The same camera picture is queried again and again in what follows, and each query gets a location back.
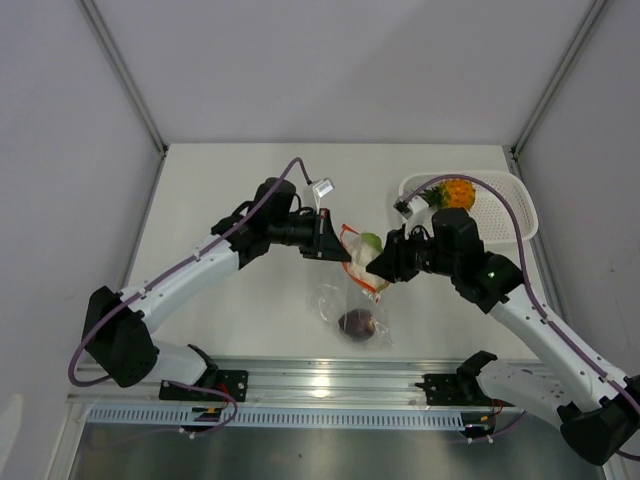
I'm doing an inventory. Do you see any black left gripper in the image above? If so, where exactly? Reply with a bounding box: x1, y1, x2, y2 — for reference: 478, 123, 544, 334
268, 207, 350, 261

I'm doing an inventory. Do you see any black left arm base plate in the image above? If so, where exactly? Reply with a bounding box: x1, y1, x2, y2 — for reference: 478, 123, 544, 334
159, 369, 249, 403

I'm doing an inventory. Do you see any dark red toy apple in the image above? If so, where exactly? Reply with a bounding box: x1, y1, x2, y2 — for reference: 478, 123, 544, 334
338, 308, 376, 341

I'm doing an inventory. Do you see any toy pineapple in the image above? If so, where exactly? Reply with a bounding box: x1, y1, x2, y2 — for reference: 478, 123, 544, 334
419, 178, 476, 211

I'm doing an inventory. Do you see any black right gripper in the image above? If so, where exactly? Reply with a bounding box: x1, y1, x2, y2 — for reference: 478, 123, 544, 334
366, 223, 459, 285

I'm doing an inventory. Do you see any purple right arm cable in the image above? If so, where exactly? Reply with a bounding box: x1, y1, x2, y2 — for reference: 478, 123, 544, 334
399, 174, 640, 461

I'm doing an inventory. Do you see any white plastic basket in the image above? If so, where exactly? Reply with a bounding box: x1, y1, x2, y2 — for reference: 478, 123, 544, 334
398, 169, 540, 244

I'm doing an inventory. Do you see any frame post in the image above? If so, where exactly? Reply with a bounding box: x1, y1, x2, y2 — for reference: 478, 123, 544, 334
509, 0, 613, 162
76, 0, 168, 158

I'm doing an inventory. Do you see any left back frame post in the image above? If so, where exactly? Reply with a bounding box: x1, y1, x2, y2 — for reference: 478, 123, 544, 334
76, 0, 168, 158

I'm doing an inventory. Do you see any white toy garlic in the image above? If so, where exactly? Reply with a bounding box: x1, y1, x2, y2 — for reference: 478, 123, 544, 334
346, 235, 389, 293

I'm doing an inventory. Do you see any clear zip bag orange zipper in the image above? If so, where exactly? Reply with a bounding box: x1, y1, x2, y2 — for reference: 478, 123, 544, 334
309, 224, 392, 350

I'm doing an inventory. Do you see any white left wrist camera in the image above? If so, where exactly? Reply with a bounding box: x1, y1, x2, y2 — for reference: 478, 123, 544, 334
300, 178, 335, 211

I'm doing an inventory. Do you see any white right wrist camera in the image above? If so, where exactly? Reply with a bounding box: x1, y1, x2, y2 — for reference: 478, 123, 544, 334
394, 195, 431, 229

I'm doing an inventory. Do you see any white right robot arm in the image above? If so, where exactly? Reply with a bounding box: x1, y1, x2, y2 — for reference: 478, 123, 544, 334
366, 208, 639, 466

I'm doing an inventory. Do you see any right back frame post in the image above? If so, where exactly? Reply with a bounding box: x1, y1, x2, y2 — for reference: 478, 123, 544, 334
509, 0, 613, 162

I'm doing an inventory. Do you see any aluminium frame rail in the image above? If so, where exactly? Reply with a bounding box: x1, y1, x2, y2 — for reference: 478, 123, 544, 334
67, 357, 614, 414

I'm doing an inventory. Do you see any white slotted cable duct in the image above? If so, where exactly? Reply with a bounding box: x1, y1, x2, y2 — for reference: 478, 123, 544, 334
87, 405, 465, 431

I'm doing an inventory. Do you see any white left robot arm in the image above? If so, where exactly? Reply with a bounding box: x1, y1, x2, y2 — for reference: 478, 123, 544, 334
82, 177, 351, 400

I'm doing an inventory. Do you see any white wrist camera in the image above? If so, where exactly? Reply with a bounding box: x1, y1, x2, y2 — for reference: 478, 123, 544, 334
300, 178, 335, 211
394, 195, 431, 229

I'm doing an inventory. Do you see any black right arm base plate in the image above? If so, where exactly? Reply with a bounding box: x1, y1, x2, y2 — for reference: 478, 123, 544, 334
414, 373, 512, 407

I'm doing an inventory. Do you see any green toy cabbage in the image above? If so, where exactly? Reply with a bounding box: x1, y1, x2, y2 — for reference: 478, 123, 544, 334
360, 232, 383, 252

